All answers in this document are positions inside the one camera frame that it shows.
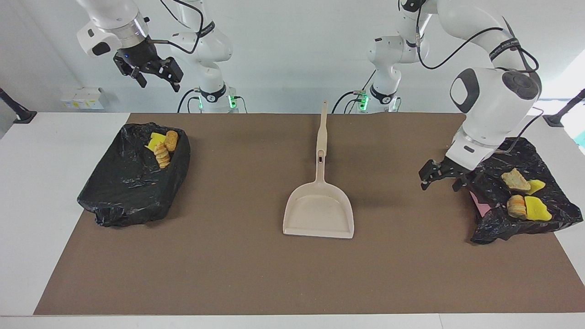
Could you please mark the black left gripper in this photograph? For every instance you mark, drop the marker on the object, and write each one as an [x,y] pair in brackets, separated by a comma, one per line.
[454,169]

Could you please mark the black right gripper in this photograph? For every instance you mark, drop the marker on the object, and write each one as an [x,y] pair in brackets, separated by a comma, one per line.
[137,55]

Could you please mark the pale bread chunk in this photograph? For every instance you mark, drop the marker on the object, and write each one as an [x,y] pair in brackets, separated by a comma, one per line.
[515,179]

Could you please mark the notched yellow sponge piece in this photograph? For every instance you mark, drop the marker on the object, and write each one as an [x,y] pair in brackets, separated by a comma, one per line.
[155,139]

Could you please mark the brown fried nugget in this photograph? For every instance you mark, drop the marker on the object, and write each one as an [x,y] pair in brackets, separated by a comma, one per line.
[171,140]

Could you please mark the striped bread roll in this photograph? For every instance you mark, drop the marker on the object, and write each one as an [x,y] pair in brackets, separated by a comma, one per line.
[516,206]

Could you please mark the golden croissant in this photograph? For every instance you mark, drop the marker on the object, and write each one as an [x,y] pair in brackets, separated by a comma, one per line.
[162,155]

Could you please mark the yellow green sponge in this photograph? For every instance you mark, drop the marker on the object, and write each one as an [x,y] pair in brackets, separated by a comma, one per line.
[535,186]
[537,209]

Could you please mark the beige plastic dustpan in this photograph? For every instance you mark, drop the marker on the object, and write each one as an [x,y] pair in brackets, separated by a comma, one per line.
[320,214]

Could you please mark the beige hand brush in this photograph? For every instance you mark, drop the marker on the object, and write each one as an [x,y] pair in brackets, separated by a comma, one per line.
[323,128]

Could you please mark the pink plastic bin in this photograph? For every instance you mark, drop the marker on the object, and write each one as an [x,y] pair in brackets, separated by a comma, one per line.
[480,205]

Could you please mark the crumpled black trash bag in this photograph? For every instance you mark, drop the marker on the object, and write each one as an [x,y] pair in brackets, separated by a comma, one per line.
[525,160]

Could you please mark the black bag lined bin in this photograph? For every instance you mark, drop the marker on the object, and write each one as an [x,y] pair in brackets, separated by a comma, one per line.
[123,187]

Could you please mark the brown table mat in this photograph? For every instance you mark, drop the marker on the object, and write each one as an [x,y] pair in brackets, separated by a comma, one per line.
[292,274]

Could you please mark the white wall socket boxes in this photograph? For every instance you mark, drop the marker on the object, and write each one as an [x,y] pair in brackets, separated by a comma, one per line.
[82,98]

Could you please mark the black camera stand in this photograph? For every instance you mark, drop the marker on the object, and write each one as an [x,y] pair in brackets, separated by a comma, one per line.
[564,112]
[18,112]

